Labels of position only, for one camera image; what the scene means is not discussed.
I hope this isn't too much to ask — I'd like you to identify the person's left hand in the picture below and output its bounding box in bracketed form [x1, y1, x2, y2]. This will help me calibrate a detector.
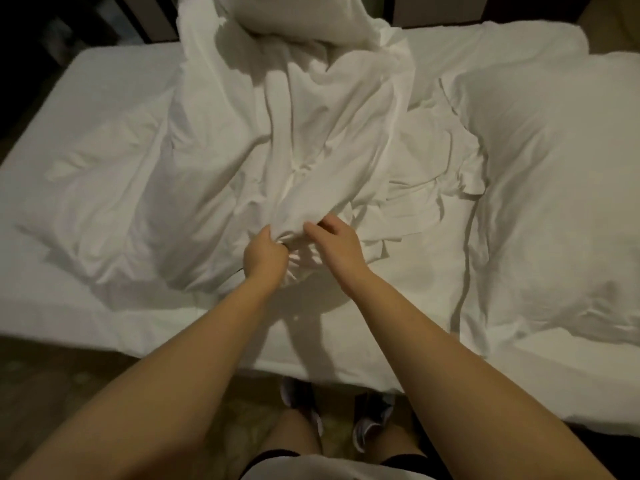
[242, 225, 291, 290]

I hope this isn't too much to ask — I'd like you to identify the person's right hand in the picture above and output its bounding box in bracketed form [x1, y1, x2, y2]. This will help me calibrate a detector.
[302, 215, 375, 298]

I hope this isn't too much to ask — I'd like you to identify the white pillowcase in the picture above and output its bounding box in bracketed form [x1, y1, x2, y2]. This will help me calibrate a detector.
[355, 95, 488, 266]

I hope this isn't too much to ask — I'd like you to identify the white duvet cover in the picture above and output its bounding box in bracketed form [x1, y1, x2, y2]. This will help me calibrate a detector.
[150, 0, 417, 296]

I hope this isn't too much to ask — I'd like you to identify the white bed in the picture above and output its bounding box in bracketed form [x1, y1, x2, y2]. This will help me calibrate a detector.
[0, 19, 640, 438]

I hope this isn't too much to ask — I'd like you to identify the person's left forearm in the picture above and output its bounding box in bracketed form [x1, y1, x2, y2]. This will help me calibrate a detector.
[10, 279, 281, 480]

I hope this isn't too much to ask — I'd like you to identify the person's right forearm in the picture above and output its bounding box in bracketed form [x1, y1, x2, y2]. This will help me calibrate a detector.
[345, 269, 621, 480]

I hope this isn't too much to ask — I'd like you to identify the person's left dark sneaker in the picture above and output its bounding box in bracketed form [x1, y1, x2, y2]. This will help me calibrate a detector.
[279, 377, 324, 438]

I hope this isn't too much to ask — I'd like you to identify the person's left leg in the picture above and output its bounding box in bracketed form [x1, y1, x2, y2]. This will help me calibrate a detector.
[254, 409, 323, 468]

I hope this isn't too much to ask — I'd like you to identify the person's leg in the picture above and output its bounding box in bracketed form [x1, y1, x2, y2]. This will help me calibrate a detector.
[254, 409, 323, 468]
[364, 423, 423, 468]

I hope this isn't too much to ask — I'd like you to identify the person's right leg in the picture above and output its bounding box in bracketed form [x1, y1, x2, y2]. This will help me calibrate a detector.
[364, 423, 423, 468]

